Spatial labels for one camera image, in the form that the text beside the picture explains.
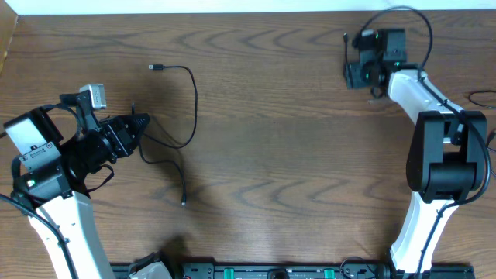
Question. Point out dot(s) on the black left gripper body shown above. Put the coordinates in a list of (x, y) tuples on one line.
[(116, 139)]

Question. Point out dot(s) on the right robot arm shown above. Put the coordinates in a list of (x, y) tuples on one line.
[(447, 159)]

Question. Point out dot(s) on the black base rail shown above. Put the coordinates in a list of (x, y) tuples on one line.
[(157, 265)]

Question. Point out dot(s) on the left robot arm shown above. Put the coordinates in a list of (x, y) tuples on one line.
[(48, 182)]

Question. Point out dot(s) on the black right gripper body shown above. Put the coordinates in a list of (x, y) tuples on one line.
[(359, 77)]

